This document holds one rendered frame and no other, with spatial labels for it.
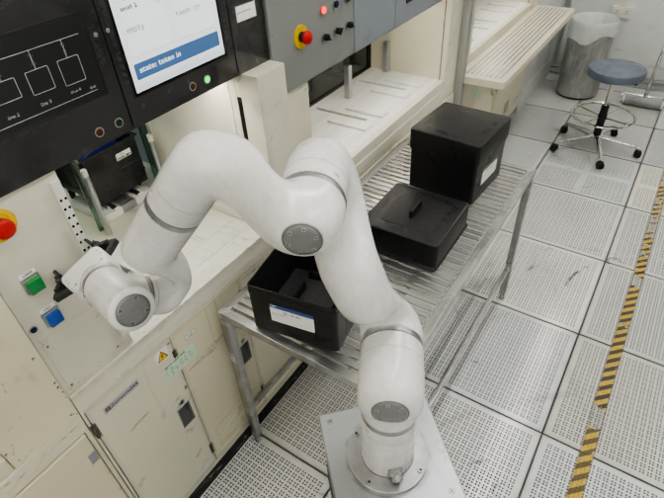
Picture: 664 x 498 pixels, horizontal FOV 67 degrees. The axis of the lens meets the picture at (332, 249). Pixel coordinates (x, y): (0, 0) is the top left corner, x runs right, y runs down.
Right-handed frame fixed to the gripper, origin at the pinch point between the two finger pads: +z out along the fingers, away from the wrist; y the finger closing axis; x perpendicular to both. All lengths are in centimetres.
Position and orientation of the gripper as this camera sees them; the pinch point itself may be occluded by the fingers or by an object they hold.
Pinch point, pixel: (76, 260)
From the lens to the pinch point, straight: 122.8
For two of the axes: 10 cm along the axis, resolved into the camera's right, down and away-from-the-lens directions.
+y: 6.1, -7.3, 3.1
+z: -6.7, -2.6, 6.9
